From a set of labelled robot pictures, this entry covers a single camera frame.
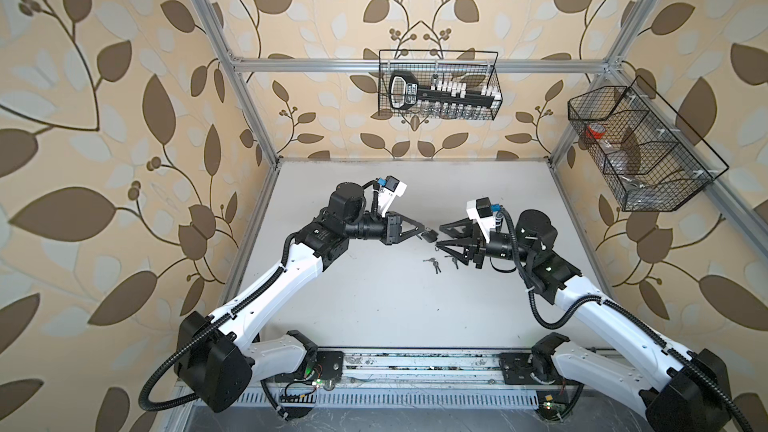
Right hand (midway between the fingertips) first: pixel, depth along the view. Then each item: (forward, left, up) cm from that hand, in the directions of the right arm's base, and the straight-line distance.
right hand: (441, 238), depth 66 cm
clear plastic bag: (+11, -49, +4) cm, 50 cm away
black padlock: (+1, +2, -1) cm, 3 cm away
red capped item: (+34, -51, +2) cm, 61 cm away
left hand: (+1, +4, +2) cm, 4 cm away
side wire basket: (+17, -54, +6) cm, 57 cm away
